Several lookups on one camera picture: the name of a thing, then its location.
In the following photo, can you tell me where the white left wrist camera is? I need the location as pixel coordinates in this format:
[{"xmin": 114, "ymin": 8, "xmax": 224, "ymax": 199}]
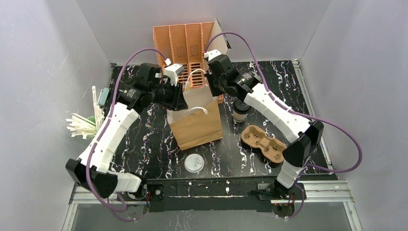
[{"xmin": 163, "ymin": 58, "xmax": 185, "ymax": 86}]

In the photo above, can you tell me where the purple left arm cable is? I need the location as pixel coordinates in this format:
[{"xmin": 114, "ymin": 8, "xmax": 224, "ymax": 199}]
[{"xmin": 85, "ymin": 48, "xmax": 169, "ymax": 222}]

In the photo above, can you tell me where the white plastic cup lid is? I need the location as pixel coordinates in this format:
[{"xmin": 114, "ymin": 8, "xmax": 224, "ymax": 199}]
[{"xmin": 184, "ymin": 154, "xmax": 204, "ymax": 173}]

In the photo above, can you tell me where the black cup lid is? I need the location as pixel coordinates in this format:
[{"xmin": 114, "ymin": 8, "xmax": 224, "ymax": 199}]
[{"xmin": 233, "ymin": 99, "xmax": 252, "ymax": 115}]

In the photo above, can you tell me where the brown paper takeout bag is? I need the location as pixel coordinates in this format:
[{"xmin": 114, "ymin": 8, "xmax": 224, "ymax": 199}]
[{"xmin": 166, "ymin": 69, "xmax": 223, "ymax": 150}]

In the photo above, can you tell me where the white paper coffee cup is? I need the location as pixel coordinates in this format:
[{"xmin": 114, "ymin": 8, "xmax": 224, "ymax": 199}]
[{"xmin": 233, "ymin": 110, "xmax": 248, "ymax": 123}]

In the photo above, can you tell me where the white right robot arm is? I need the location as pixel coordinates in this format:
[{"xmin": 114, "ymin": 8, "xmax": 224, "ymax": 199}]
[{"xmin": 204, "ymin": 50, "xmax": 324, "ymax": 189}]

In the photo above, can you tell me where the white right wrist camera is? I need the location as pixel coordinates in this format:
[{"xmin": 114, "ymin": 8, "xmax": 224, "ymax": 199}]
[{"xmin": 204, "ymin": 49, "xmax": 221, "ymax": 62}]

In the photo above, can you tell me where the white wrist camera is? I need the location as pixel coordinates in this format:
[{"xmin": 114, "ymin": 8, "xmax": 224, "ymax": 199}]
[
  {"xmin": 204, "ymin": 49, "xmax": 221, "ymax": 62},
  {"xmin": 163, "ymin": 58, "xmax": 185, "ymax": 86}
]

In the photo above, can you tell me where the white board panel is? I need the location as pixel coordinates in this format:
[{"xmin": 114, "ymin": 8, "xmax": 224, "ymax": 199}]
[{"xmin": 205, "ymin": 18, "xmax": 231, "ymax": 54}]

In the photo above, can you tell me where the orange desktop file organizer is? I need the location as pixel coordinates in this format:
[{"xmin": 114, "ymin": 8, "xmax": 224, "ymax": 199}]
[{"xmin": 153, "ymin": 20, "xmax": 222, "ymax": 90}]

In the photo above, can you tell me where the white wrapped straws bundle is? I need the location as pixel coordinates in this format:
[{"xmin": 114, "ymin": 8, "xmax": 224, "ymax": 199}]
[{"xmin": 66, "ymin": 86, "xmax": 104, "ymax": 140}]

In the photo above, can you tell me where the teal eraser case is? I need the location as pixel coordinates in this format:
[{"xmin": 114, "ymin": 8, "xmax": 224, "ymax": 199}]
[{"xmin": 97, "ymin": 88, "xmax": 110, "ymax": 107}]

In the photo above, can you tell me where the green cup holder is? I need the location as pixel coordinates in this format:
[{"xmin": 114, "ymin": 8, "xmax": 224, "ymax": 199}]
[{"xmin": 87, "ymin": 116, "xmax": 103, "ymax": 130}]

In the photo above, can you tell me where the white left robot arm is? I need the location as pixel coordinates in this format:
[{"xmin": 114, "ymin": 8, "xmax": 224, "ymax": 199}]
[{"xmin": 65, "ymin": 63, "xmax": 188, "ymax": 198}]

